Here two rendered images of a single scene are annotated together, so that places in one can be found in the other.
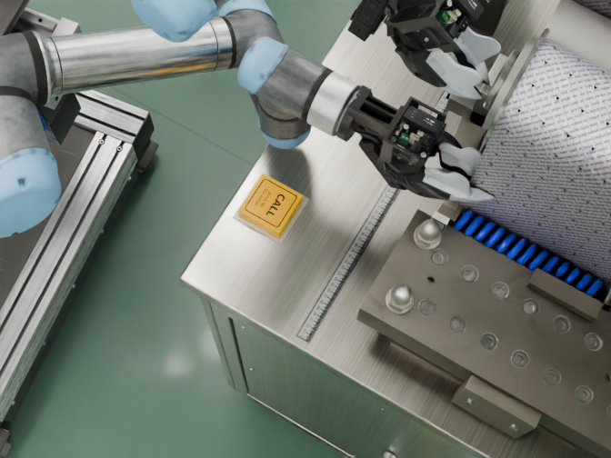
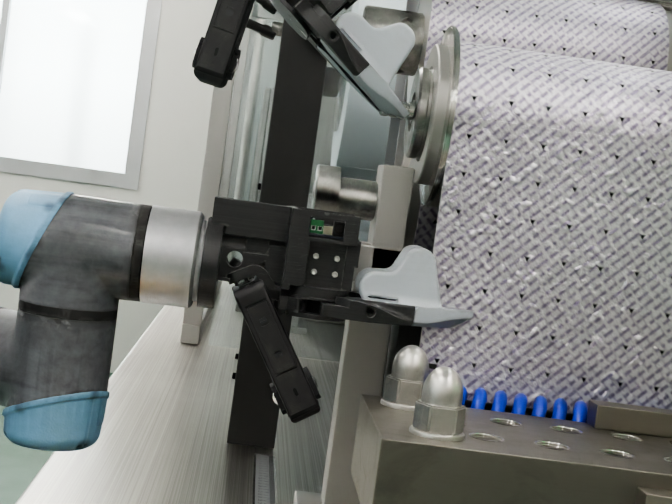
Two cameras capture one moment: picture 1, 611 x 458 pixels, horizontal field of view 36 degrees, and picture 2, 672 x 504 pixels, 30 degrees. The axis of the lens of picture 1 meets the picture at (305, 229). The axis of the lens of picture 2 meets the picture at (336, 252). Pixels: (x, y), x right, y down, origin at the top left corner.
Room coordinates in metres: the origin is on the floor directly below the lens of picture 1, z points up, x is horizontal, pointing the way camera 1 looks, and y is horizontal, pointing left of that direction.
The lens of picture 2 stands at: (-0.32, 0.37, 1.18)
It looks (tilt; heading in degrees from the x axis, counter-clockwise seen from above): 3 degrees down; 329
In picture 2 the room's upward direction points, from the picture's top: 8 degrees clockwise
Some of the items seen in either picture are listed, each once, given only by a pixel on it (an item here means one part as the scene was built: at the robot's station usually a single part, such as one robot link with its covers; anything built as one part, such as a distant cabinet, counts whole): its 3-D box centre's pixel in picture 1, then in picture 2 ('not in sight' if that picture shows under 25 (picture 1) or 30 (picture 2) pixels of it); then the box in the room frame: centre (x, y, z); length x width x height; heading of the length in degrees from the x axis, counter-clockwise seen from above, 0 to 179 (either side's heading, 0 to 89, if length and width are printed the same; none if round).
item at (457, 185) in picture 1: (459, 183); (419, 286); (0.46, -0.19, 1.11); 0.09 x 0.03 x 0.06; 61
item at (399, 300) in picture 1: (401, 295); (441, 400); (0.33, -0.13, 1.05); 0.04 x 0.04 x 0.04
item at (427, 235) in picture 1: (429, 231); (409, 375); (0.42, -0.16, 1.05); 0.04 x 0.04 x 0.04
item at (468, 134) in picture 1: (465, 122); (349, 340); (0.58, -0.21, 1.05); 0.06 x 0.05 x 0.31; 62
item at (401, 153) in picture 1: (392, 132); (282, 261); (0.53, -0.10, 1.12); 0.12 x 0.08 x 0.09; 62
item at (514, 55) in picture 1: (505, 82); (423, 113); (0.53, -0.22, 1.25); 0.07 x 0.02 x 0.07; 152
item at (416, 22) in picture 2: not in sight; (390, 40); (0.76, -0.32, 1.34); 0.06 x 0.06 x 0.06; 62
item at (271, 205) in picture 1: (271, 205); not in sight; (0.49, 0.05, 0.91); 0.07 x 0.07 x 0.02; 62
